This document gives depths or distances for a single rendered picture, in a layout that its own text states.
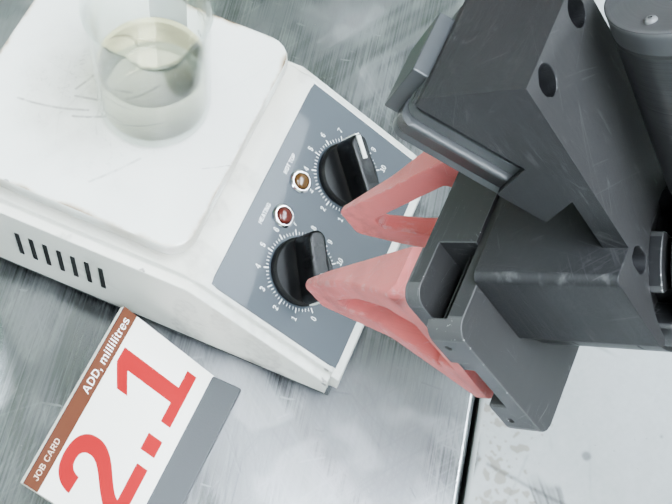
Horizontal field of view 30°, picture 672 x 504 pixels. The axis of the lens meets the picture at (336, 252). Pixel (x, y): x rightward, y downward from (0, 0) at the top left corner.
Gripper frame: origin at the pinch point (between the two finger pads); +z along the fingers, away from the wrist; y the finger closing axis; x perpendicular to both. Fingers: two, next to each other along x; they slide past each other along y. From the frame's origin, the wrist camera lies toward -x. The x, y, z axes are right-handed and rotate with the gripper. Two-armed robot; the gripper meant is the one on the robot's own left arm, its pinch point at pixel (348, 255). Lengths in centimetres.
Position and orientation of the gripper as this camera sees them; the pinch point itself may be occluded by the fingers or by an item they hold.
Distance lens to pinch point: 48.5
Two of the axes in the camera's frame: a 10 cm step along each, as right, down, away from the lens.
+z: -7.6, -0.1, 6.5
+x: 5.2, 5.9, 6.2
